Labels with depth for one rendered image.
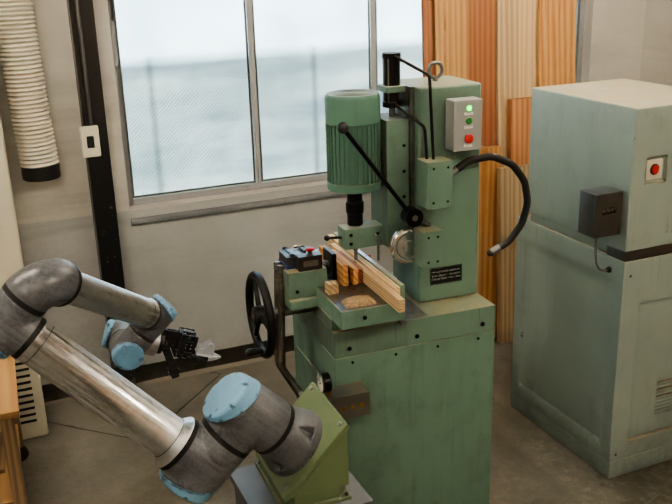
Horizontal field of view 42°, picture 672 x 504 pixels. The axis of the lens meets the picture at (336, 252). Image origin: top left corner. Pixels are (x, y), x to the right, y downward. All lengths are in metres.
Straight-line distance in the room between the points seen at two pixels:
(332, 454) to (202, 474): 0.33
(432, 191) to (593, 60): 2.40
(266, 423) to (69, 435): 1.86
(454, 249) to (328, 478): 0.97
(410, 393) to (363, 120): 0.91
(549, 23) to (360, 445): 2.51
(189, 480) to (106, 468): 1.45
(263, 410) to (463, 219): 1.05
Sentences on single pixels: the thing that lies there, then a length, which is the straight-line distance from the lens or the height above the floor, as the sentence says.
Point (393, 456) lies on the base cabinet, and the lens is 3.04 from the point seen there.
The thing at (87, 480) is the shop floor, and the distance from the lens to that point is 3.67.
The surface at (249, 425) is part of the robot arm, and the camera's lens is 2.25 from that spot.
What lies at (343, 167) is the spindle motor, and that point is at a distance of 2.76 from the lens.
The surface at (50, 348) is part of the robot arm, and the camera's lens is 2.18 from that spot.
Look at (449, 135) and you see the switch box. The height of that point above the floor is 1.37.
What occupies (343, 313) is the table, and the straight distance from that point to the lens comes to 2.64.
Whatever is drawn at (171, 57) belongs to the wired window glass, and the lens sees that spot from 4.04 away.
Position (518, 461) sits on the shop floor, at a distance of 3.64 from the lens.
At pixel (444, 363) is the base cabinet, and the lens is 2.96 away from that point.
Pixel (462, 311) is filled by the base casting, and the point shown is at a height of 0.80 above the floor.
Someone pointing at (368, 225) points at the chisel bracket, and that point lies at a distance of 2.89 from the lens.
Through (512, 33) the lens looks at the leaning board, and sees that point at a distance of 4.53.
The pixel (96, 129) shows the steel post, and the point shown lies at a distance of 3.83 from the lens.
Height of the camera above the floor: 1.92
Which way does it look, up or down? 19 degrees down
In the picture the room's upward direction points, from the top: 2 degrees counter-clockwise
